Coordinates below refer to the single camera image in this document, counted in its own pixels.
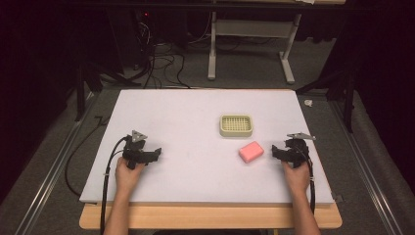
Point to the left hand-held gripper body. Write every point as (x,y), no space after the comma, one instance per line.
(134,151)

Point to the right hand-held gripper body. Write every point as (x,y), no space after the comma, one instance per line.
(297,150)

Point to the pink sponge block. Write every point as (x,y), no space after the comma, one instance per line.
(251,151)

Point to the cream soap dish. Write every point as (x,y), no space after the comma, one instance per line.
(236,125)

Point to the person's left hand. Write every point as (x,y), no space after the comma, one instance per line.
(128,176)

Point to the person's right hand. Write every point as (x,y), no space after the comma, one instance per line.
(297,179)

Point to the white foam mat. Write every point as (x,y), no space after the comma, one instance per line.
(195,163)

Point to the small white scrap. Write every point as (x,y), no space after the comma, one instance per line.
(308,103)

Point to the black metal stand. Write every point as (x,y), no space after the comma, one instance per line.
(81,94)
(347,98)

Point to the wooden table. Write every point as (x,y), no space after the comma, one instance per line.
(202,217)

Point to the aluminium floor rail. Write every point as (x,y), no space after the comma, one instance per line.
(365,176)
(49,176)

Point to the white metal desk frame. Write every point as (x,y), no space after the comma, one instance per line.
(251,28)

